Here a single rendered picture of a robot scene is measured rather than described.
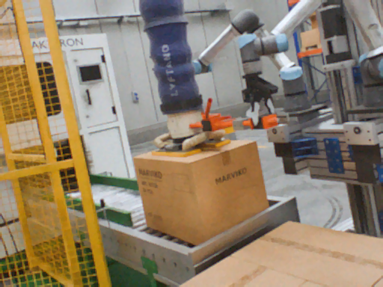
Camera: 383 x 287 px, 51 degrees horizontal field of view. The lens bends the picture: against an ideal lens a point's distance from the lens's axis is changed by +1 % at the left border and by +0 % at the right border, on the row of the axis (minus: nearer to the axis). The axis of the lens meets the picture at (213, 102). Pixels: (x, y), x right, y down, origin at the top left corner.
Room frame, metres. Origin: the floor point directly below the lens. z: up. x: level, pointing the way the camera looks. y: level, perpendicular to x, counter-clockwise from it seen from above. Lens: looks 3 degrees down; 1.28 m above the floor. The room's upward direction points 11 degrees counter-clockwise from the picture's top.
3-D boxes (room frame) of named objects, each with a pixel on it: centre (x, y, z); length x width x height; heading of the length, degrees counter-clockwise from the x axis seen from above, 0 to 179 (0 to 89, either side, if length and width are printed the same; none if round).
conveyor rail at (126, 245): (2.51, 0.95, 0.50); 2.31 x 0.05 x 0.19; 40
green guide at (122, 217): (2.82, 1.14, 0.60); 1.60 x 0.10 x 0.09; 40
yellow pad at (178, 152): (2.03, 0.24, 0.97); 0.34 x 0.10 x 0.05; 36
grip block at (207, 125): (1.88, 0.02, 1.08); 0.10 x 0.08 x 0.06; 126
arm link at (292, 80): (2.17, -0.45, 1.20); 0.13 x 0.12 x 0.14; 164
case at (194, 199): (2.08, 0.17, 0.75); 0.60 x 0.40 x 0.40; 36
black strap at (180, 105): (2.09, 0.16, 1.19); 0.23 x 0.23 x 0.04
